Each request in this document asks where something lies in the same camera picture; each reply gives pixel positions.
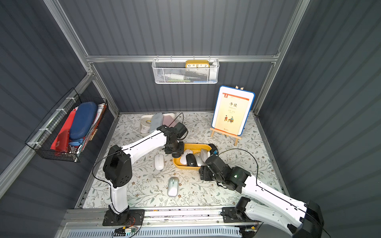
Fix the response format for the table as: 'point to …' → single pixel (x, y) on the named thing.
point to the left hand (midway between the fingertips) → (180, 152)
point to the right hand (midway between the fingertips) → (206, 169)
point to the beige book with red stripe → (231, 112)
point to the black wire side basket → (41, 141)
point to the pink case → (167, 120)
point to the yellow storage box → (195, 147)
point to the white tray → (150, 116)
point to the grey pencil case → (157, 121)
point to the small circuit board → (122, 231)
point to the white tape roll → (146, 121)
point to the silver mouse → (172, 187)
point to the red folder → (61, 144)
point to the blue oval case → (82, 121)
